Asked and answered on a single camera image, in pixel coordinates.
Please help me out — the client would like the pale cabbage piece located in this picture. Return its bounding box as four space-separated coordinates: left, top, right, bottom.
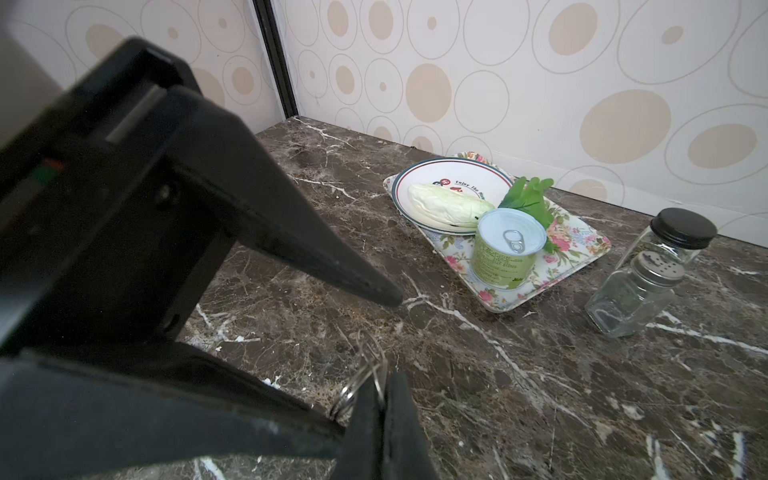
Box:
408 184 496 229

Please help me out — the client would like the empty glass shaker silver lid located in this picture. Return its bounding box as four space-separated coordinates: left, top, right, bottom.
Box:
586 250 686 338

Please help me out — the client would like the green leaf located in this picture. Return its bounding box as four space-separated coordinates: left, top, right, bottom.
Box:
498 177 555 231

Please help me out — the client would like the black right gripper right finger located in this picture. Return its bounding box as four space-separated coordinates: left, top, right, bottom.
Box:
383 372 438 480

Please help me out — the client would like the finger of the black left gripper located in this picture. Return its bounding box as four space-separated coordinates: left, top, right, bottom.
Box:
165 86 403 307
1 342 345 479

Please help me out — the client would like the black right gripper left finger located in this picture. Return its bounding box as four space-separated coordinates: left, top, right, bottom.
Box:
330 383 384 480

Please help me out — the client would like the herb jar black lid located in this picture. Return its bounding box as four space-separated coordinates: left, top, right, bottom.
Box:
615 208 718 269

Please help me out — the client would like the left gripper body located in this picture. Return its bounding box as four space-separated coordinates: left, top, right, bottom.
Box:
1 37 234 358

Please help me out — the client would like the metal key organizer plate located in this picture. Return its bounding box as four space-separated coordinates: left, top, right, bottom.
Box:
328 330 389 421

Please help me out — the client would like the white plate with rim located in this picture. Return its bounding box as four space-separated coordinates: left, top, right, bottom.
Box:
384 158 514 236

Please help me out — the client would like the floral rectangular tray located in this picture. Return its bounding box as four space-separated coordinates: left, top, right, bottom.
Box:
409 152 611 313

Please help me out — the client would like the green tin can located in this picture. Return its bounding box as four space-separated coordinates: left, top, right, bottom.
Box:
470 208 547 290

